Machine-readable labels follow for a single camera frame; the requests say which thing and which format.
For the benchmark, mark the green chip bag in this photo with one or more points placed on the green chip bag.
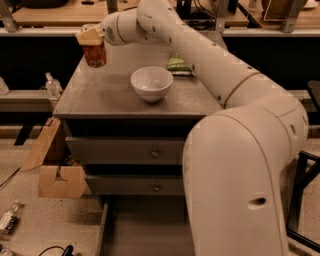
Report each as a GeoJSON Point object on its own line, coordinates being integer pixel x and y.
{"type": "Point", "coordinates": [176, 66]}

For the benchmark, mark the plastic bottle on floor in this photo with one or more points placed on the plastic bottle on floor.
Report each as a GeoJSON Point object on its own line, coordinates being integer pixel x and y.
{"type": "Point", "coordinates": [9, 218]}

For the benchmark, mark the white ceramic bowl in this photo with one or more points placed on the white ceramic bowl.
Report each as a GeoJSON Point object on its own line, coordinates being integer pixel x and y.
{"type": "Point", "coordinates": [151, 83]}

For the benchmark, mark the grey top drawer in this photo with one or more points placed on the grey top drawer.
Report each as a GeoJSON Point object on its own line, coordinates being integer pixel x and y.
{"type": "Point", "coordinates": [132, 151]}

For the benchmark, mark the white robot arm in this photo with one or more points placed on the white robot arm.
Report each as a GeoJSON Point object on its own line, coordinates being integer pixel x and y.
{"type": "Point", "coordinates": [232, 159]}

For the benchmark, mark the brown cardboard box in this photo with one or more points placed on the brown cardboard box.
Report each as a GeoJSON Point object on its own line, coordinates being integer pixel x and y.
{"type": "Point", "coordinates": [59, 175]}

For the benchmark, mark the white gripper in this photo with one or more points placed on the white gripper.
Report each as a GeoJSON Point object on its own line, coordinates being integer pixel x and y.
{"type": "Point", "coordinates": [109, 32]}

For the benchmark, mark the grey open bottom drawer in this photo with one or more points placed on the grey open bottom drawer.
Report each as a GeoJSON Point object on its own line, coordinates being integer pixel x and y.
{"type": "Point", "coordinates": [144, 226]}

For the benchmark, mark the red coke can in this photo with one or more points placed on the red coke can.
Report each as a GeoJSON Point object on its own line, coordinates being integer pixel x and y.
{"type": "Point", "coordinates": [95, 55]}

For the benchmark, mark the clear plastic bottle on shelf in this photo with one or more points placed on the clear plastic bottle on shelf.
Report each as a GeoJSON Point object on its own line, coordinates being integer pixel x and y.
{"type": "Point", "coordinates": [53, 86]}

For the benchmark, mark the black chair frame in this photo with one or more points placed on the black chair frame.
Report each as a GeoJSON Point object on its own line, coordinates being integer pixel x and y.
{"type": "Point", "coordinates": [307, 169]}

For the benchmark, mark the grey middle drawer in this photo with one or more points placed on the grey middle drawer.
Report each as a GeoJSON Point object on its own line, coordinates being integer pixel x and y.
{"type": "Point", "coordinates": [135, 185]}

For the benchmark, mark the wooden desk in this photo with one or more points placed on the wooden desk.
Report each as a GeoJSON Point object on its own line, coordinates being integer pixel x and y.
{"type": "Point", "coordinates": [75, 14]}

